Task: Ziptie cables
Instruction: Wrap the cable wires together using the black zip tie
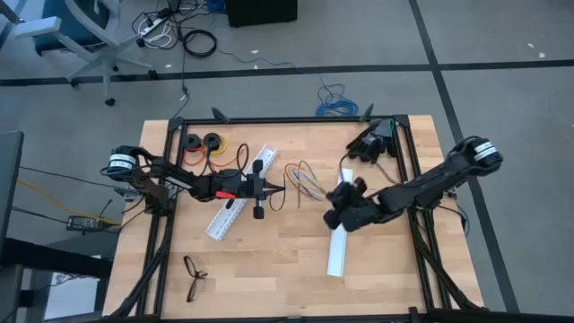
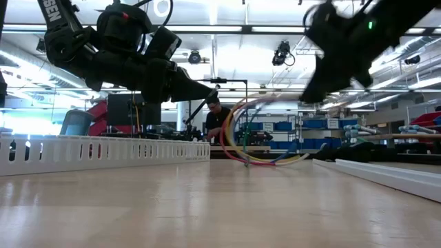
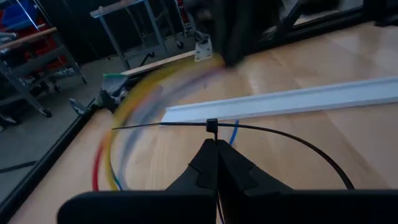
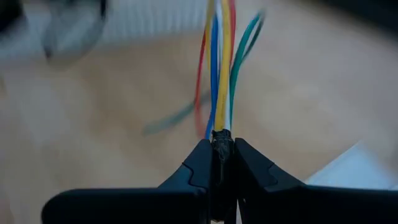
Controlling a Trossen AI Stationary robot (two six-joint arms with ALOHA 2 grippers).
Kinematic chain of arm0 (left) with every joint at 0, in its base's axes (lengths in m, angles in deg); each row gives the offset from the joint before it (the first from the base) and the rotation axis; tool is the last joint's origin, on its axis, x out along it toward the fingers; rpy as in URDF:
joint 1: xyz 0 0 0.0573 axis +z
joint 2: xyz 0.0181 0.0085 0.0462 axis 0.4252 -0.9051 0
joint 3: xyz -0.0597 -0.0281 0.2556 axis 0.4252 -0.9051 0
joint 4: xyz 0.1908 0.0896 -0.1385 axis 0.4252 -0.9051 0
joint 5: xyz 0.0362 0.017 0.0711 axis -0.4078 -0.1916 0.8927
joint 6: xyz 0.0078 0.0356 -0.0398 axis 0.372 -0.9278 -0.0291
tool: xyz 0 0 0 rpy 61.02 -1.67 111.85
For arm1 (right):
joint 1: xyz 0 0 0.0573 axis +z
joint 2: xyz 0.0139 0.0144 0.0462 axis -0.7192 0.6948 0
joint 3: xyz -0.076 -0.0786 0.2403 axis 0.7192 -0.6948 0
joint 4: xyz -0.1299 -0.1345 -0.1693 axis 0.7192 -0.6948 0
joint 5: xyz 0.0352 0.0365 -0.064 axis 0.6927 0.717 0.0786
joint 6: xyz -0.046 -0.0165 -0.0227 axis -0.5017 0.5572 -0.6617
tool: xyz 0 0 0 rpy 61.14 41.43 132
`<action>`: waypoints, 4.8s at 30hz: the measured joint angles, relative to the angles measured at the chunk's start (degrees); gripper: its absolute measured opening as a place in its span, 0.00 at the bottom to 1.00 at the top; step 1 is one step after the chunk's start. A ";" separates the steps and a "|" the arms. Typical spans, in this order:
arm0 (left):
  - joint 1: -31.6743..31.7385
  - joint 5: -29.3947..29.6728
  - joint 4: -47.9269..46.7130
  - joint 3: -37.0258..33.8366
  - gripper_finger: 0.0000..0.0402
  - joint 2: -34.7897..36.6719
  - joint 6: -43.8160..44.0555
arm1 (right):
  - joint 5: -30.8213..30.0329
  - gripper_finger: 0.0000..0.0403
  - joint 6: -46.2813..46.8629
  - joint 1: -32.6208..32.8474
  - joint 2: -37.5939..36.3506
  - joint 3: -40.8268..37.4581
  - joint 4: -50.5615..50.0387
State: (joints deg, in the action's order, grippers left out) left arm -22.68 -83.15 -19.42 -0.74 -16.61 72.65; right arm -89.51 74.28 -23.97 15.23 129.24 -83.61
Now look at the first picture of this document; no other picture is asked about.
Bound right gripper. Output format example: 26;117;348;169
322;177;387;233

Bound yellow floor cable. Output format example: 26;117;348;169
17;178;122;225

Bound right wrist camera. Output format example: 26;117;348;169
344;196;367;221

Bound dark-framed eyeglasses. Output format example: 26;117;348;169
182;254;209;304

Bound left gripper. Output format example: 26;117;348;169
210;160;287;220

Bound black coiled cable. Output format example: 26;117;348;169
182;29;219;58

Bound black box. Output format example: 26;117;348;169
223;0;300;29

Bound white power strip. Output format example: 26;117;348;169
138;17;165;37

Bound thin black floor cable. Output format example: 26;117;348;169
170;24;192;120

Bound grey metal mount bracket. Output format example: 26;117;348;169
114;185;145;202

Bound white slotted cable duct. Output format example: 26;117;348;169
204;144;280;242

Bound swivel office chair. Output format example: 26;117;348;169
12;0;159;108

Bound black spool of yellow wire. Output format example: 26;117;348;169
202;132;230;158

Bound black aluminium table frame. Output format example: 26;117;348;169
102;105;490;323

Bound black work glove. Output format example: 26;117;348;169
345;118;400;163

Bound white duct cover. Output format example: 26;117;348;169
326;168;355;278

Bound blue coiled cable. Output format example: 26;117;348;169
217;48;360;118

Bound dark side table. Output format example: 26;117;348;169
0;129;114;323

